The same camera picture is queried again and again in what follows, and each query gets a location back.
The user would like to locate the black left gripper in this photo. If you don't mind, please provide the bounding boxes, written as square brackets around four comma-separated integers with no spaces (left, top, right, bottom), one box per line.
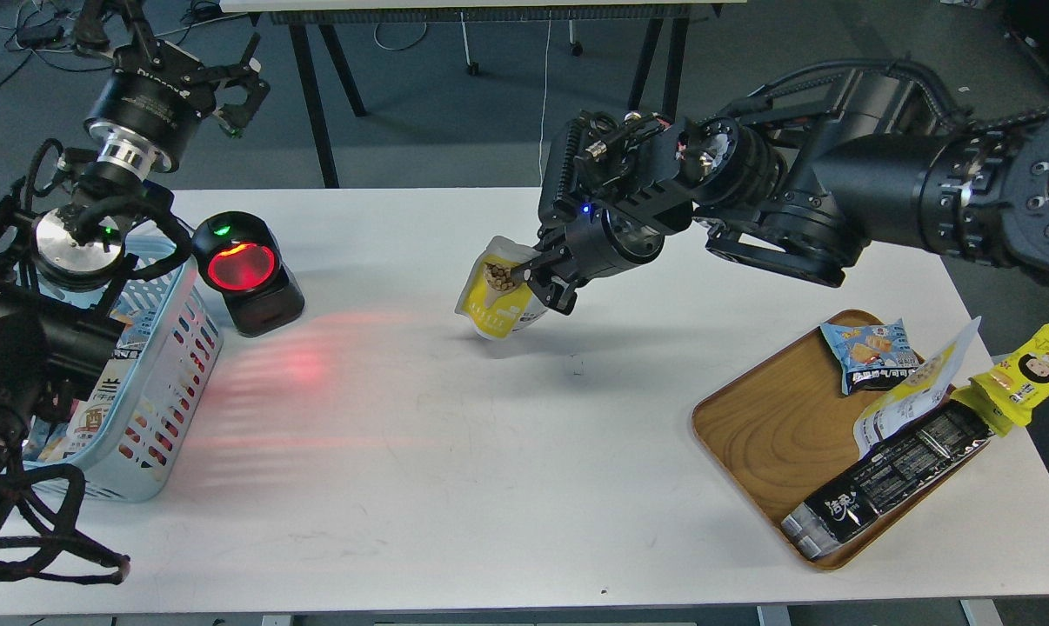
[84,31,271,173]

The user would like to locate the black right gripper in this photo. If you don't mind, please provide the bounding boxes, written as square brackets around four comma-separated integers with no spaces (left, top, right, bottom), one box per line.
[510,110,706,316]

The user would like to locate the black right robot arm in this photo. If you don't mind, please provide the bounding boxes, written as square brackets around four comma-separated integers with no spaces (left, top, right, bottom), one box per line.
[511,59,1049,314]

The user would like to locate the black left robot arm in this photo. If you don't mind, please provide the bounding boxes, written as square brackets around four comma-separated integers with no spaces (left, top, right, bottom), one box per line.
[0,13,279,585]

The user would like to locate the blue snack packet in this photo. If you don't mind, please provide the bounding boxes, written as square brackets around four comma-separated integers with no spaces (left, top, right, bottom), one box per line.
[819,318,921,396]

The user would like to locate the light blue plastic basket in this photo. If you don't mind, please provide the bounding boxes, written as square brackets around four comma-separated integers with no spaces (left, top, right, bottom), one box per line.
[23,261,223,502]

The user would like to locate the snacks inside basket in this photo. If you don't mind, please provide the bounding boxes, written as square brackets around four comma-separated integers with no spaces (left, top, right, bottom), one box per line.
[23,326,210,480]

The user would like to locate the yellow white snack pouch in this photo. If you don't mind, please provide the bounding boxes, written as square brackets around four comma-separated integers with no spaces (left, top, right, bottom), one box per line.
[853,316,981,458]

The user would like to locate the black long snack package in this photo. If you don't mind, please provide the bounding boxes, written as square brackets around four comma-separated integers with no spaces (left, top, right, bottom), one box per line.
[780,401,993,560]

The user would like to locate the yellow cartoon snack packet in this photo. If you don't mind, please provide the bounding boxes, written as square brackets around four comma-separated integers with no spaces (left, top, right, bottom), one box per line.
[951,323,1049,436]

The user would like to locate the black barcode scanner red window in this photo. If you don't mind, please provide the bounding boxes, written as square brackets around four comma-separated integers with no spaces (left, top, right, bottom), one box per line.
[193,211,305,337]

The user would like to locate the wooden tray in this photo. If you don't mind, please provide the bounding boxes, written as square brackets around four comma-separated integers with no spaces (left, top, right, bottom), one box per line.
[692,329,987,571]

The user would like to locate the floor cables and adapter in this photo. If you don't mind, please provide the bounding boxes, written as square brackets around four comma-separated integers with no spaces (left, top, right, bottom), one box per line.
[0,0,230,110]

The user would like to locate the white hanging cable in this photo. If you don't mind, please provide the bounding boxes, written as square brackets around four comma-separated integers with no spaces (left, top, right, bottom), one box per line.
[538,17,553,187]

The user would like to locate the black background table frame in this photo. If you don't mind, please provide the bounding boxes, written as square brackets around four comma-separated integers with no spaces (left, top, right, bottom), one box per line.
[220,0,725,189]

